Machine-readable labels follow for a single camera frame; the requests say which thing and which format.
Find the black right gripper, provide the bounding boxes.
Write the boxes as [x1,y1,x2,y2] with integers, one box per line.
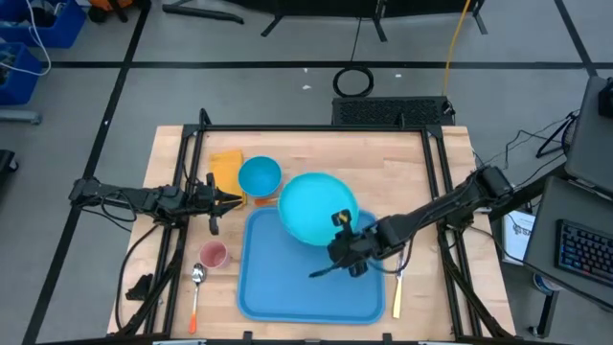
[307,209,385,280]

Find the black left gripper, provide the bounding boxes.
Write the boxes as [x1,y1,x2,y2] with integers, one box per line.
[184,172,243,236]

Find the yellow cloth napkin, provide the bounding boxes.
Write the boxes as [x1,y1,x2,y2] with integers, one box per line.
[208,149,249,210]

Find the blue ribbed bowl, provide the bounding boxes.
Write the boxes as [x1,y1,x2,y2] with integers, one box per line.
[238,155,284,199]

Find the blue plastic tray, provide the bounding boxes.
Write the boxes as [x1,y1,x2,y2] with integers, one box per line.
[237,206,387,325]

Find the pink cup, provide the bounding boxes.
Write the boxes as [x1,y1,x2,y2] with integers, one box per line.
[198,240,232,270]

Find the teal plate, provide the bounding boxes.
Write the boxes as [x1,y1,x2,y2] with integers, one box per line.
[277,172,360,248]

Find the knife with pale yellow handle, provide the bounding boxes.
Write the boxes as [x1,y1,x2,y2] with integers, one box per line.
[392,248,407,320]

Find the spoon with orange handle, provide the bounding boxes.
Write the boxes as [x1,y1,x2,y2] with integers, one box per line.
[188,262,208,335]

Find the black bar on floor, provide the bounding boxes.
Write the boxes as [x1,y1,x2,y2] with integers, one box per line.
[161,3,245,25]

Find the white printed booklet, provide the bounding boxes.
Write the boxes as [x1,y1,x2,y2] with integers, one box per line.
[501,210,536,265]

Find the white and blue tape roll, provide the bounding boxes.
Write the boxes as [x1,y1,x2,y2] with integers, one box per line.
[532,272,561,294]

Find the grey desk with keyboard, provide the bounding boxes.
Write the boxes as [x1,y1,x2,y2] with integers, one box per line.
[524,175,613,339]

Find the black object at floor edge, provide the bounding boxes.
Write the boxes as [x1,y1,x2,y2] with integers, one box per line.
[0,149,19,188]

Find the grey bar on floor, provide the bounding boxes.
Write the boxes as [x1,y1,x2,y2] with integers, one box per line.
[0,109,43,126]

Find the orange and black bag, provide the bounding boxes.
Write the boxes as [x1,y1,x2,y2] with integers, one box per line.
[87,0,149,24]

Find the blue plastic storage bin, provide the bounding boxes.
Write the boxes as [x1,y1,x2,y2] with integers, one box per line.
[0,41,43,106]
[0,0,87,49]

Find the black backlit keyboard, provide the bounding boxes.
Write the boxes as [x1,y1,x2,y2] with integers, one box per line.
[555,218,613,288]

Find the grey desk surface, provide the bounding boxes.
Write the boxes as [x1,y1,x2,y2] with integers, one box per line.
[564,75,613,196]

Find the black device on desk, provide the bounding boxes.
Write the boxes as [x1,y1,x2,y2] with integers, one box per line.
[597,79,613,120]

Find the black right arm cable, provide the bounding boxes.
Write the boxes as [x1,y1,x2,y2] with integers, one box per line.
[380,237,416,277]

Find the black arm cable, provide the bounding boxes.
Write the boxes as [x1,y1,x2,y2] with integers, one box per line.
[99,189,138,224]
[380,237,416,277]

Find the small black bracket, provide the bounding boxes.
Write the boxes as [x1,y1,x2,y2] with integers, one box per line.
[125,272,154,302]

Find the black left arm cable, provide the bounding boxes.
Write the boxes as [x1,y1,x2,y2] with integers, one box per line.
[99,189,138,224]

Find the black cable on table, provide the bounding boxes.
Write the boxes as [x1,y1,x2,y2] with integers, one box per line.
[114,223,162,333]

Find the coiled black cable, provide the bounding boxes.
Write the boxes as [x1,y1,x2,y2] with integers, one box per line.
[332,16,375,99]

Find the white cable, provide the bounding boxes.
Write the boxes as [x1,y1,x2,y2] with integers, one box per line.
[0,0,53,78]

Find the long yellow cable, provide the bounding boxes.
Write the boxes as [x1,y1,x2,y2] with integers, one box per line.
[441,0,473,97]

